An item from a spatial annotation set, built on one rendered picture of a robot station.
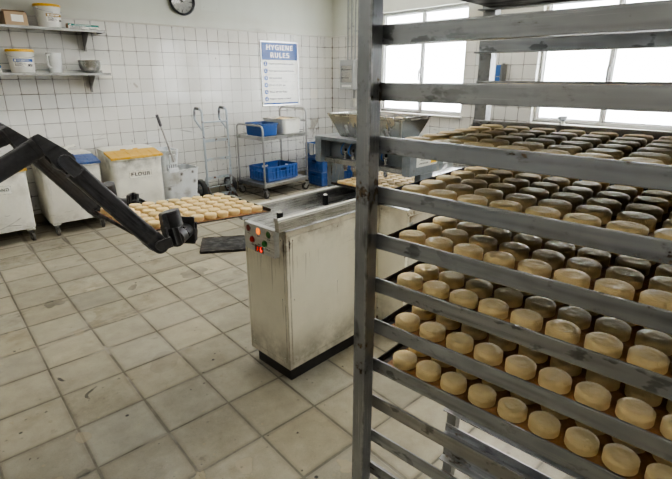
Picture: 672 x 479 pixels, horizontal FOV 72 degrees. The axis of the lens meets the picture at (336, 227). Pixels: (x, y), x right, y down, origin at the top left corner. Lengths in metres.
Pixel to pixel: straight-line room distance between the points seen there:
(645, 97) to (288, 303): 1.89
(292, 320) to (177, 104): 4.37
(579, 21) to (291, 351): 2.06
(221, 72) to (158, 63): 0.83
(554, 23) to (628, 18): 0.08
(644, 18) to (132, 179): 5.14
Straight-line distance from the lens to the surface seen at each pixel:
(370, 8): 0.81
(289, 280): 2.26
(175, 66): 6.29
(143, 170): 5.48
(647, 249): 0.70
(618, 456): 0.90
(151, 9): 6.25
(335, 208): 2.37
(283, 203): 2.51
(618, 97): 0.68
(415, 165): 2.50
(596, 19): 0.69
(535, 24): 0.71
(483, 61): 1.20
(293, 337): 2.41
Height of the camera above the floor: 1.53
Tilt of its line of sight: 18 degrees down
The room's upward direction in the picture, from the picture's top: straight up
